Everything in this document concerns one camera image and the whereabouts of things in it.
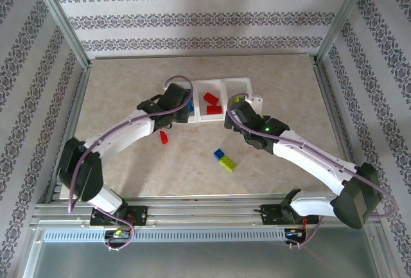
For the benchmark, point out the lime green lego brick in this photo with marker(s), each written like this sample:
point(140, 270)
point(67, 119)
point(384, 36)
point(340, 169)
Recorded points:
point(237, 99)
point(228, 163)

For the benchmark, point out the red lego brick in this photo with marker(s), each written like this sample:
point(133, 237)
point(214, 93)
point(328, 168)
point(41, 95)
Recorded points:
point(211, 97)
point(214, 109)

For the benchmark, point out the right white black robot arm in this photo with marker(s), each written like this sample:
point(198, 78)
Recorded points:
point(356, 201)

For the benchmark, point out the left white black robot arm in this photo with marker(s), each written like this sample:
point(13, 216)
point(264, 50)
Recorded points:
point(82, 172)

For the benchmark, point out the small red slope lego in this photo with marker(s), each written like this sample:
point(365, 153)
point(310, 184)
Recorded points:
point(164, 137)

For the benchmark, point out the dark blue lego brick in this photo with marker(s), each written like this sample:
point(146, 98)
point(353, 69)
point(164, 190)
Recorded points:
point(219, 153)

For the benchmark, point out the small electronics board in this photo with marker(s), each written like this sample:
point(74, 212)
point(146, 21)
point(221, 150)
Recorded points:
point(293, 233)
point(117, 234)

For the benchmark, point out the grey metal sheet panel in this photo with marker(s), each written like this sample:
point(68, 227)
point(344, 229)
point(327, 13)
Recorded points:
point(205, 258)

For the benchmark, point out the thin aluminium table edge rail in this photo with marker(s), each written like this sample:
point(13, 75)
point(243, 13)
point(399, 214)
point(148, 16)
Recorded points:
point(192, 56)

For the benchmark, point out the aluminium side rail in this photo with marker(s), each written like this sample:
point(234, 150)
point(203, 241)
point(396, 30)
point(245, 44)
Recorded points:
point(334, 117)
point(72, 120)

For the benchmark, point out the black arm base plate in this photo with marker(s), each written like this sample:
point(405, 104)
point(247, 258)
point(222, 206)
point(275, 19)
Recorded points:
point(139, 215)
point(269, 215)

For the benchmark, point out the wide aluminium base rail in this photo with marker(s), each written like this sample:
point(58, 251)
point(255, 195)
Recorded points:
point(205, 213)

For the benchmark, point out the aluminium frame post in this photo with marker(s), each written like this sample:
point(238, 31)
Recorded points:
point(62, 18)
point(342, 18)

